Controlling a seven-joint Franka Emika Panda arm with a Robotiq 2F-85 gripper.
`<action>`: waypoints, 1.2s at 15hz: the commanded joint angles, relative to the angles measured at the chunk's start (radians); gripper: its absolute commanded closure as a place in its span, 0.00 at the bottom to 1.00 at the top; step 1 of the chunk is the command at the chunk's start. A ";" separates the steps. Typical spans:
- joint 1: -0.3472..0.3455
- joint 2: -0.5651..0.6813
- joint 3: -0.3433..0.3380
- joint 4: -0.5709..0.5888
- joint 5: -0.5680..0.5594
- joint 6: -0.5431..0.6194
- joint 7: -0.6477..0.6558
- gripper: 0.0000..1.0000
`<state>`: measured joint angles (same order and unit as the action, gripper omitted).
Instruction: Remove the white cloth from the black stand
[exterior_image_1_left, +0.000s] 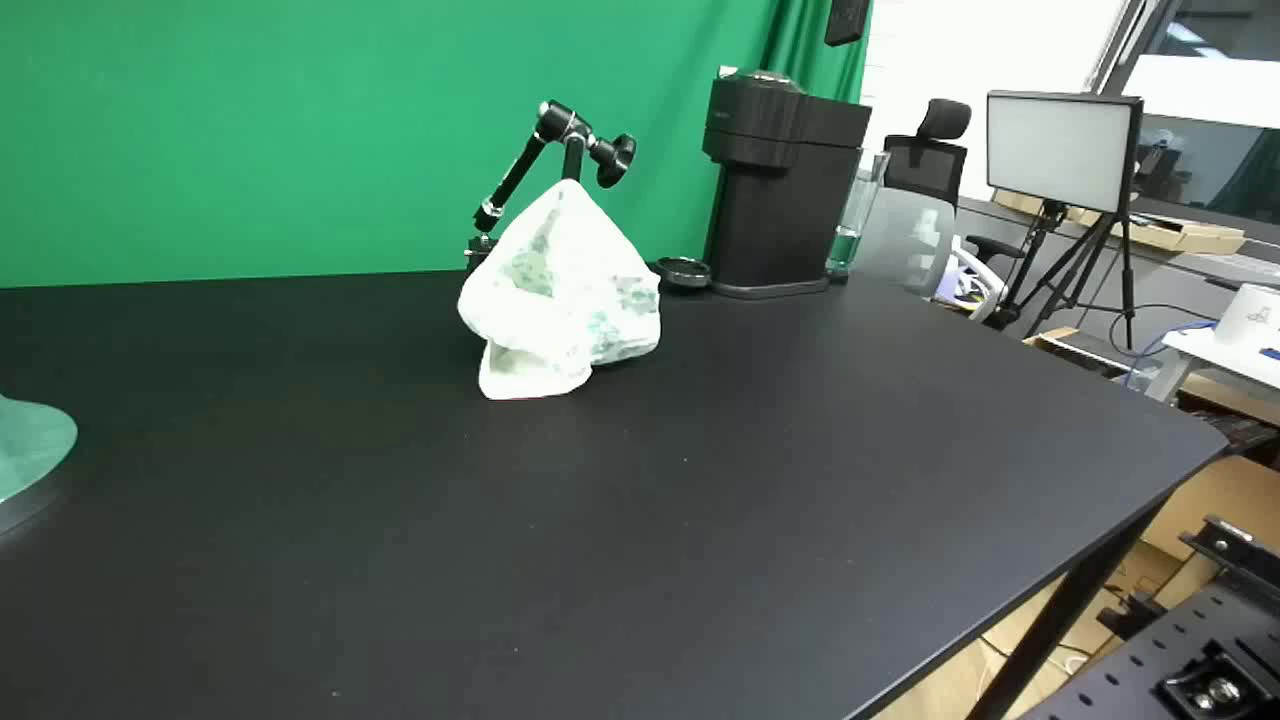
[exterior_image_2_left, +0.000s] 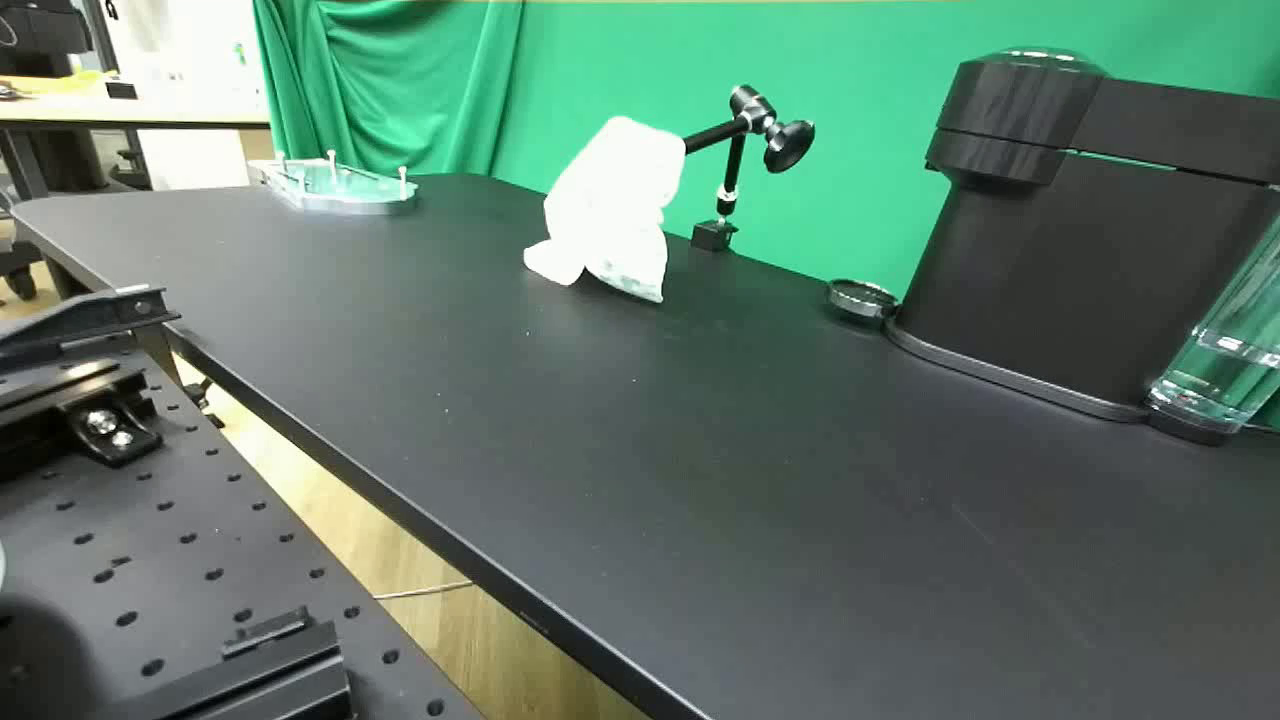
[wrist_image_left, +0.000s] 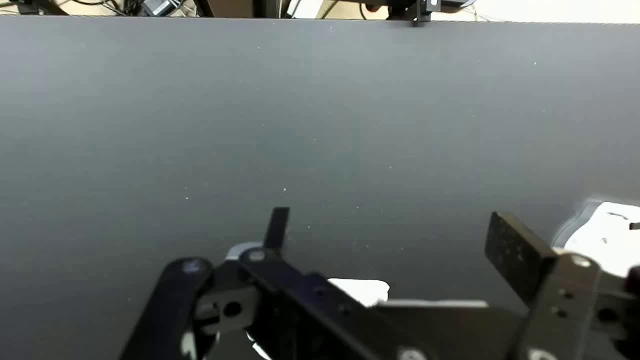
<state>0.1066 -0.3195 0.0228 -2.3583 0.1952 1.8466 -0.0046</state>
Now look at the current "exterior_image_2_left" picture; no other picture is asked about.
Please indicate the white cloth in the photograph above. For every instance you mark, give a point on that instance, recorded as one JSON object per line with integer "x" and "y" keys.
{"x": 604, "y": 208}

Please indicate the black articulated stand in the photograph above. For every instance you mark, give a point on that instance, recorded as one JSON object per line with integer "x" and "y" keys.
{"x": 784, "y": 146}

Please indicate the small black round lens cap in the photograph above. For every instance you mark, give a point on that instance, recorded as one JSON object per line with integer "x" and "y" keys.
{"x": 863, "y": 303}

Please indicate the green backdrop curtain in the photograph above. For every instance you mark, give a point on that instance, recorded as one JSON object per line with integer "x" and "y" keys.
{"x": 517, "y": 86}

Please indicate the clear acrylic plate with standoffs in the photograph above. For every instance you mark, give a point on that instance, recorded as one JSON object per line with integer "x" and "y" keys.
{"x": 334, "y": 189}

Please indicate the black coffee machine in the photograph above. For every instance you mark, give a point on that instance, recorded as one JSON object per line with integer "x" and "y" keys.
{"x": 1091, "y": 227}

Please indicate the wooden desk in background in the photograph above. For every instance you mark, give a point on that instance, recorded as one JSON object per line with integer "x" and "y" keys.
{"x": 80, "y": 99}

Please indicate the black perforated breadboard base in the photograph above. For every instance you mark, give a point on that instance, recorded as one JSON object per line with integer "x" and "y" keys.
{"x": 149, "y": 574}

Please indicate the clear water tank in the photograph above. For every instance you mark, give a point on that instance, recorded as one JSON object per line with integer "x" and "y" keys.
{"x": 1228, "y": 360}

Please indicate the black mounting bracket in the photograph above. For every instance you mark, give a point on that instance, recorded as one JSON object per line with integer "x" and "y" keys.
{"x": 80, "y": 360}

